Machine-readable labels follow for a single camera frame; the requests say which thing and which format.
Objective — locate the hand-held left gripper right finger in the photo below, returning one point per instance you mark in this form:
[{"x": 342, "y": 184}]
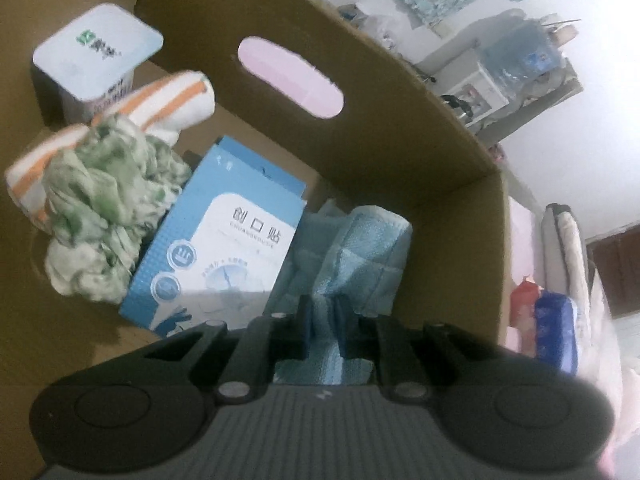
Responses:
[{"x": 343, "y": 322}]

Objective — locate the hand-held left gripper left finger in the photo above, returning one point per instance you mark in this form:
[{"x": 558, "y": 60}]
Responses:
[{"x": 305, "y": 322}]

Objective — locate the light blue towel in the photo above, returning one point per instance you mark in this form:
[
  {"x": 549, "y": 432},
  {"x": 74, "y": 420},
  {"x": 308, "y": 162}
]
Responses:
[{"x": 350, "y": 250}]

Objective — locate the blue bandage box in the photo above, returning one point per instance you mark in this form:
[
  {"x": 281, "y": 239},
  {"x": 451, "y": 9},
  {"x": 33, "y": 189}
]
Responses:
[{"x": 225, "y": 240}]

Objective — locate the cardboard box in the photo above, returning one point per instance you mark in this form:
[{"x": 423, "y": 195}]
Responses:
[{"x": 375, "y": 135}]

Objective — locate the dark blue packet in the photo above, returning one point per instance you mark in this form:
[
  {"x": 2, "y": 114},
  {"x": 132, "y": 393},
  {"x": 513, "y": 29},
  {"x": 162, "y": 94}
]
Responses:
[{"x": 555, "y": 330}]

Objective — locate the green floral cloth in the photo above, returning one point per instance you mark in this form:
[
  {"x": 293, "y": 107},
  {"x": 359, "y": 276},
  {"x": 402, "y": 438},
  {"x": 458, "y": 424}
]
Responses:
[{"x": 100, "y": 200}]

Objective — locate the orange striped white towel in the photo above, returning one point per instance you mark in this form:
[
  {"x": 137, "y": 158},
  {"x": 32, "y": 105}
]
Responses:
[{"x": 170, "y": 95}]

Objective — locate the white yogurt cup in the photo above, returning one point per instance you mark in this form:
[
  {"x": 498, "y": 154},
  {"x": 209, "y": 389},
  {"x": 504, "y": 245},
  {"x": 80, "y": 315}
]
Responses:
[{"x": 95, "y": 50}]

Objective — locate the red wet wipes pack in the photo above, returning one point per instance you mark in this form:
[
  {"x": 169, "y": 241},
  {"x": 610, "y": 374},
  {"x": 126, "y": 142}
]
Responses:
[{"x": 525, "y": 300}]

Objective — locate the white water dispenser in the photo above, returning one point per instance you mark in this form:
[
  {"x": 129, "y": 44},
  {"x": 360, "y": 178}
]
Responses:
[{"x": 482, "y": 90}]

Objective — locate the dark brown wooden door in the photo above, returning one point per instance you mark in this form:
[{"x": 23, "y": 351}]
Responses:
[{"x": 615, "y": 270}]

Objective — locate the blue water bottle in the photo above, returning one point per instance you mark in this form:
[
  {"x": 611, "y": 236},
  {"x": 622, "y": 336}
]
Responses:
[{"x": 520, "y": 55}]

